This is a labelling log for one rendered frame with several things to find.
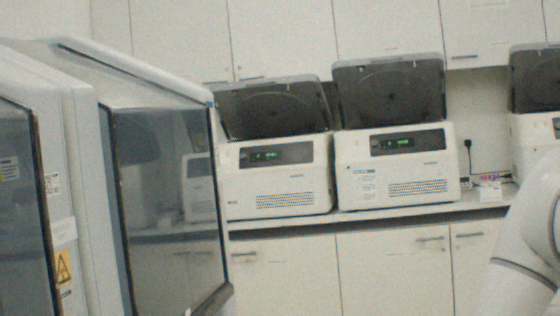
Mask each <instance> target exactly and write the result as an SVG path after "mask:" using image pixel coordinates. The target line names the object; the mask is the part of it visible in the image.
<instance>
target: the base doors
mask: <svg viewBox="0 0 560 316"><path fill-rule="evenodd" d="M504 220H505V218H499V219H489V220H477V221H471V222H466V223H455V224H449V225H450V234H451V255H452V265H453V272H452V266H451V256H450V236H449V226H448V225H435V226H422V227H409V228H397V229H394V230H383V231H370V232H356V233H343V234H336V241H335V234H332V235H320V236H308V237H296V238H284V239H272V240H260V241H247V242H235V243H230V251H231V254H232V253H233V252H235V253H247V252H253V251H256V252H257V254H256V255H243V256H231V260H232V268H233V277H234V286H235V295H236V303H237V312H238V316H454V306H453V287H452V276H451V275H453V285H454V305H455V316H471V315H474V312H475V308H476V305H477V302H478V298H479V295H480V291H481V287H482V284H483V281H484V278H485V274H486V271H487V267H488V264H489V261H490V258H491V254H492V251H493V248H494V245H495V242H496V240H497V236H498V233H499V230H500V228H501V226H502V225H503V222H504ZM480 231H481V233H484V234H482V235H477V236H471V237H459V238H456V235H457V234H458V233H460V234H472V233H479V232H480ZM440 235H442V236H444V239H440V240H426V241H420V242H415V239H418V238H421V239H428V238H430V237H439V236H440ZM336 243H337V250H336ZM456 245H460V249H459V250H457V249H456ZM442 248H445V249H446V251H445V252H442V251H441V249H442ZM400 251H409V255H402V256H392V257H384V254H389V253H392V252H400ZM337 252H338V260H337ZM286 259H288V264H266V260H286ZM338 262H339V269H338ZM339 271H340V278H339ZM339 284H340V287H339ZM340 290H341V297H340ZM341 300H342V305H341ZM342 309H343V314H342Z"/></svg>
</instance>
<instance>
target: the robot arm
mask: <svg viewBox="0 0 560 316"><path fill-rule="evenodd" d="M559 288H560V147H555V148H552V149H551V150H550V151H549V152H548V153H546V155H545V156H544V157H543V158H542V159H541V160H539V161H538V162H537V163H536V165H535V167H534V168H533V169H532V170H531V171H530V173H529V175H528V176H527V177H526V178H525V180H524V181H523V184H522V186H521V187H520V189H519V191H518V192H517V193H516V195H515V199H514V201H513V203H512V205H511V207H510V208H509V210H508V212H507V214H506V218H505V220H504V222H503V225H502V226H501V228H500V230H499V233H498V236H497V240H496V242H495V245H494V248H493V251H492V254H491V258H490V261H489V264H488V267H487V271H486V274H485V278H484V281H483V284H482V287H481V291H480V295H479V298H478V302H477V305H476V308H475V312H474V315H473V316H542V314H543V313H544V311H545V309H546V308H547V306H549V305H550V303H551V302H552V300H553V298H554V296H555V295H556V293H557V291H558V289H559Z"/></svg>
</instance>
